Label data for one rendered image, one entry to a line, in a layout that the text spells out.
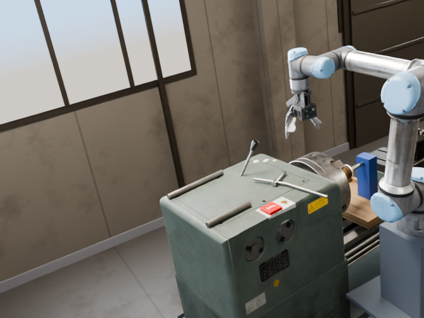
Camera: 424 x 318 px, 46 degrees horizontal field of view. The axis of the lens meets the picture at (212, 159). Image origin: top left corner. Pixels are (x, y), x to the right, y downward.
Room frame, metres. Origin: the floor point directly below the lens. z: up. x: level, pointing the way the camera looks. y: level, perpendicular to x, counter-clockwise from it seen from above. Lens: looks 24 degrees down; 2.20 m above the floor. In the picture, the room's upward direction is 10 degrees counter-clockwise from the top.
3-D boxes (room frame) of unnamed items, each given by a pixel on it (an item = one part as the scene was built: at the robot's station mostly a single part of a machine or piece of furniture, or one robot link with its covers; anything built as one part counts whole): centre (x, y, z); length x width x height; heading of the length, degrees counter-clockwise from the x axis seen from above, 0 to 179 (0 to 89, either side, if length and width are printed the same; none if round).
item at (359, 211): (2.15, -0.70, 0.88); 0.36 x 0.30 x 0.04; 31
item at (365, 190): (2.19, -0.75, 1.00); 0.08 x 0.06 x 0.23; 31
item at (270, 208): (1.59, -0.18, 1.26); 0.06 x 0.06 x 0.02; 31
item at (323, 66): (1.79, -0.45, 1.71); 0.11 x 0.11 x 0.08; 30
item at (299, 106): (1.86, -0.39, 1.55); 0.09 x 0.08 x 0.12; 18
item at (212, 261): (1.79, -0.12, 1.06); 0.59 x 0.48 x 0.39; 121
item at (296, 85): (1.86, -0.39, 1.63); 0.08 x 0.08 x 0.05
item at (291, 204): (1.61, -0.20, 1.23); 0.13 x 0.08 x 0.06; 121
